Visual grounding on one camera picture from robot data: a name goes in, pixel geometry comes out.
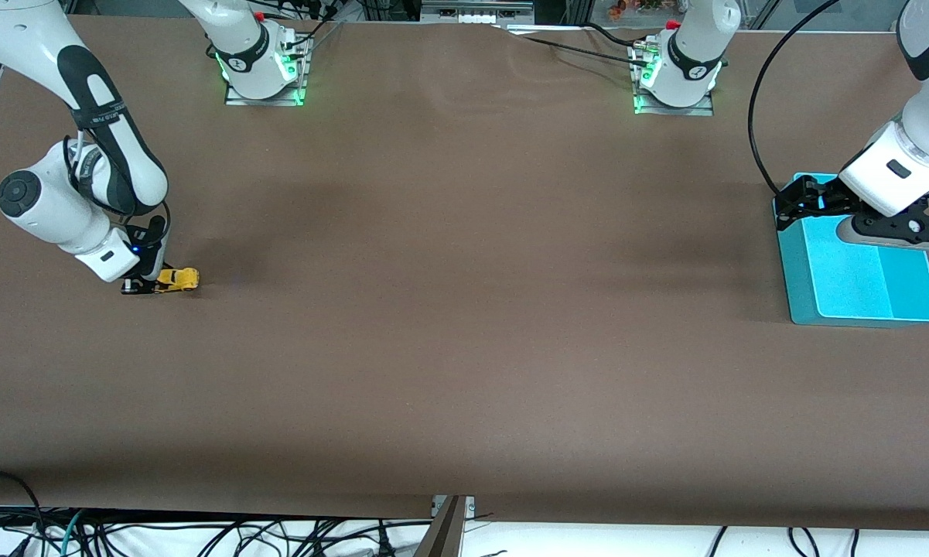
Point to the teal plastic storage bin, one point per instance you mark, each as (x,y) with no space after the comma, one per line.
(858,286)

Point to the orange background object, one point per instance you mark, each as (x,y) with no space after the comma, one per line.
(634,8)

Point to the yellow beetle toy car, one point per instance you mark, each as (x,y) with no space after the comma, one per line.
(184,278)

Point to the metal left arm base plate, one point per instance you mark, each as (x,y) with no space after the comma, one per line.
(704,111)

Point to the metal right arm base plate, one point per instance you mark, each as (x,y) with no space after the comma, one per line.
(236,99)

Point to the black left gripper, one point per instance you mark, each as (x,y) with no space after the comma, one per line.
(826,200)

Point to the silver table edge bracket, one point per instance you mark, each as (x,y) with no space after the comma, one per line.
(470,504)

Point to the white power strip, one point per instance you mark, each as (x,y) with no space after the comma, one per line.
(479,18)

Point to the brown table support post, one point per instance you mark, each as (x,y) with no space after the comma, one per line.
(441,538)

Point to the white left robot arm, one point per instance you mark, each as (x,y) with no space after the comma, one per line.
(696,54)

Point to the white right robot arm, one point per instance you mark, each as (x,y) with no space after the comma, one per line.
(46,209)

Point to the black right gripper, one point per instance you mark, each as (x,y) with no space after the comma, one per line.
(153,251)

